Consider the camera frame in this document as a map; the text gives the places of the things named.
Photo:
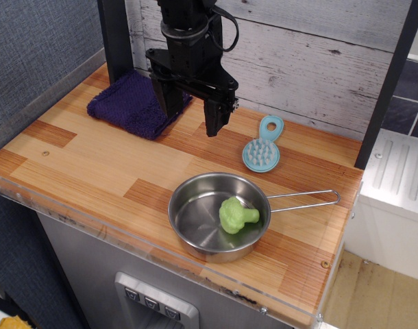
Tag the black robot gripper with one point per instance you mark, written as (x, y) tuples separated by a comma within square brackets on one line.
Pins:
[(192, 64)]

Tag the stainless steel pan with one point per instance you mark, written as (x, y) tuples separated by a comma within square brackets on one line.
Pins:
[(193, 212)]

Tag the green toy cauliflower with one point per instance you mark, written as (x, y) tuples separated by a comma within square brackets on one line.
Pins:
[(233, 216)]

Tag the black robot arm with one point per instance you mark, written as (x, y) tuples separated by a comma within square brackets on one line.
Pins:
[(191, 17)]

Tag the purple folded towel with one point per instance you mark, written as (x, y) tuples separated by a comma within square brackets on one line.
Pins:
[(131, 104)]

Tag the light blue scalp brush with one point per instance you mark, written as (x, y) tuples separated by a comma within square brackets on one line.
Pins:
[(262, 154)]

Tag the silver cabinet with button panel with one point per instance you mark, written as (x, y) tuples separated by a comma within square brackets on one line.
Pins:
[(136, 274)]

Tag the clear acrylic table edge guard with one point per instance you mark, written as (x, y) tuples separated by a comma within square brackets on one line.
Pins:
[(202, 273)]

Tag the white ribbed box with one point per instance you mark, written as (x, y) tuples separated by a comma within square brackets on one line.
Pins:
[(384, 223)]

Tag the yellow object in corner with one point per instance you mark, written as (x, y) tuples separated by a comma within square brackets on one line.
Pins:
[(14, 323)]

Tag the black left frame post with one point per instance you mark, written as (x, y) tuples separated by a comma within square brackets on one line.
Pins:
[(116, 37)]

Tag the black frame post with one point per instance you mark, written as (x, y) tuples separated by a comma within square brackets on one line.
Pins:
[(116, 37), (396, 67)]

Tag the black right frame post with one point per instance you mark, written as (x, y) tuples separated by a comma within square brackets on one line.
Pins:
[(396, 67)]

